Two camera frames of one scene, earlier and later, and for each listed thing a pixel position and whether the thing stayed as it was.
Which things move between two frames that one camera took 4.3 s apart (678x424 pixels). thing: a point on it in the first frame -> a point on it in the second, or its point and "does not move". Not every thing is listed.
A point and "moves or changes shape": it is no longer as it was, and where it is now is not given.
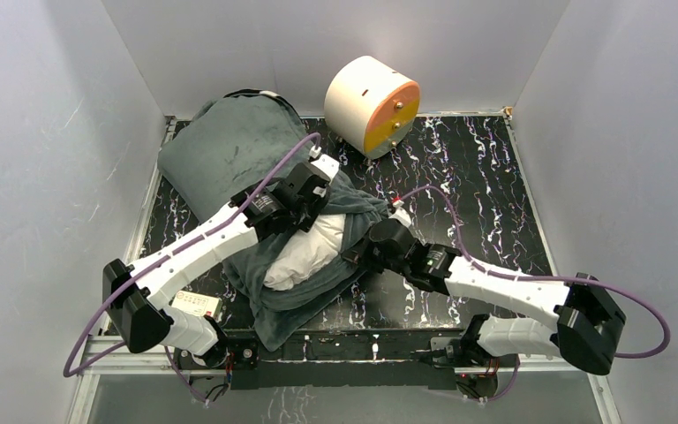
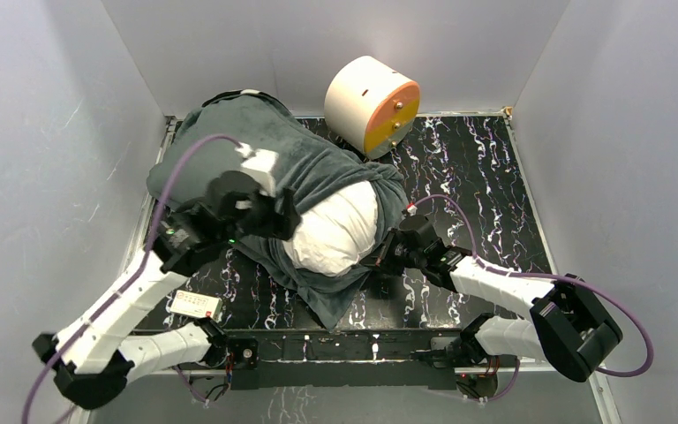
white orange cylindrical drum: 372,106 does not move
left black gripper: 308,195 -> 283,213
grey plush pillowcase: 214,148 moves or changes shape
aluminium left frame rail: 145,200 does not move
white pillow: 305,251 moves or changes shape
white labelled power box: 197,303 does not move
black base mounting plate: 342,359 does not move
